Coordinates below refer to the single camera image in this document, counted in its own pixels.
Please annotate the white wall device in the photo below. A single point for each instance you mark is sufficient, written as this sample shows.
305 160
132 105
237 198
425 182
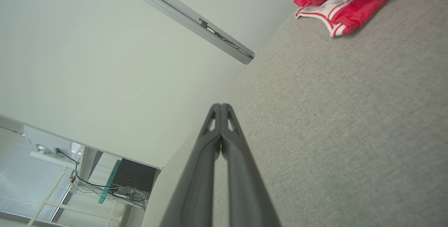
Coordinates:
43 146

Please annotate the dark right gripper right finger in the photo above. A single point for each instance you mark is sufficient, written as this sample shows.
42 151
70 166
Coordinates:
245 185

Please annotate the red Bulls jersey white sleeves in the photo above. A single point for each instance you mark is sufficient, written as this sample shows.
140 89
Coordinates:
364 6

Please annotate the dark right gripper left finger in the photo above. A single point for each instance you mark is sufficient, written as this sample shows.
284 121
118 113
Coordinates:
199 178

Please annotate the grey metal partition post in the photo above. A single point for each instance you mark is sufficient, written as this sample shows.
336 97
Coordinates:
182 12

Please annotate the white power strip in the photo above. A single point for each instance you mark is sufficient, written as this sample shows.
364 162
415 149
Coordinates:
129 192

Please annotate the grey fabric sofa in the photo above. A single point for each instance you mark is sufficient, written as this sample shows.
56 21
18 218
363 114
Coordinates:
350 132

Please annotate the black computer box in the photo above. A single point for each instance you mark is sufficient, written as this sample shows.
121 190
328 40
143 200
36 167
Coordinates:
136 176

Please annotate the white table frame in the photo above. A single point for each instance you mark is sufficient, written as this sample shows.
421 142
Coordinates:
70 207

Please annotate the teal bar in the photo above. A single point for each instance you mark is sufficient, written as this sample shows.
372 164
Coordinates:
109 181

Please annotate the white window blinds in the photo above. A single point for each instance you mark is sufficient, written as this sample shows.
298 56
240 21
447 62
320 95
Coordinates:
21 178

